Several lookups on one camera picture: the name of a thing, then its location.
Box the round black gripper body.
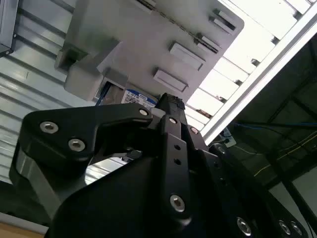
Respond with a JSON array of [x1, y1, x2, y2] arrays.
[[46, 156, 234, 238]]

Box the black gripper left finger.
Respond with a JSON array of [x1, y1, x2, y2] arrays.
[[9, 93, 193, 223]]

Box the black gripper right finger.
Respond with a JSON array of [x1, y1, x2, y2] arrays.
[[173, 95, 313, 238]]

